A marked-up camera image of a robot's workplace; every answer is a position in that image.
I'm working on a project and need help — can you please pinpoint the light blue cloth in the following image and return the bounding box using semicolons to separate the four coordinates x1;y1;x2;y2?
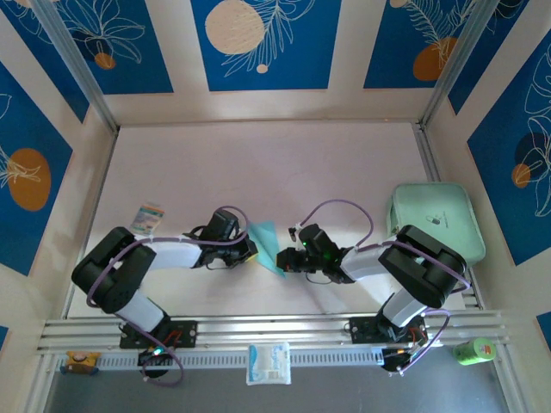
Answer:
248;220;288;281

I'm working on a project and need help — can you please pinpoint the colourful printed sachet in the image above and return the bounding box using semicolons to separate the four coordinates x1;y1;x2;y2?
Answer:
130;199;166;236

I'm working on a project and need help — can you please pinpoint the white tissue packet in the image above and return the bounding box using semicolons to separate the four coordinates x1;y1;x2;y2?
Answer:
245;342;292;386

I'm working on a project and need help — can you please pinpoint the black electronics module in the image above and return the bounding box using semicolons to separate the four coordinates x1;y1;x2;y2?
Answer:
137;346;174;380
381;343;428;376

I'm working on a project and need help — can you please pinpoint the green cylinder can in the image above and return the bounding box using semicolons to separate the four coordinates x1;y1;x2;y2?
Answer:
452;337;497;367

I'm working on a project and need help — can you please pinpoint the small yellow blue gadget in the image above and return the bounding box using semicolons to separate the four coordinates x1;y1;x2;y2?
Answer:
64;350;101;375

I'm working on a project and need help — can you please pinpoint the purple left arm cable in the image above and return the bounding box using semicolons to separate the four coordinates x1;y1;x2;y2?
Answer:
86;205;251;387

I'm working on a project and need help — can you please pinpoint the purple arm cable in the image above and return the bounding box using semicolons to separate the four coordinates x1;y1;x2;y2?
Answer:
86;205;251;387
300;198;473;376

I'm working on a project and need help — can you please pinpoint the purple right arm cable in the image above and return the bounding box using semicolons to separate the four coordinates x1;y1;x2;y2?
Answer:
300;198;473;376

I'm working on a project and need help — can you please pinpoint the aluminium mounting rail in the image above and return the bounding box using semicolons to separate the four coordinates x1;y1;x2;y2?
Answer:
36;309;510;353

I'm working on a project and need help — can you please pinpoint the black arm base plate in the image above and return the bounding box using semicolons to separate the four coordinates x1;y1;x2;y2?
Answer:
349;316;427;345
119;318;199;349

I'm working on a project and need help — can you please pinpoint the white slotted cable duct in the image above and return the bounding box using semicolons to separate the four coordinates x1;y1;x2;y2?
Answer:
55;346;388;372

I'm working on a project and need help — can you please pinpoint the aluminium frame post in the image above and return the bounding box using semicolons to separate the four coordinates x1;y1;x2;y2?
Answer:
32;0;121;133
418;0;495;130

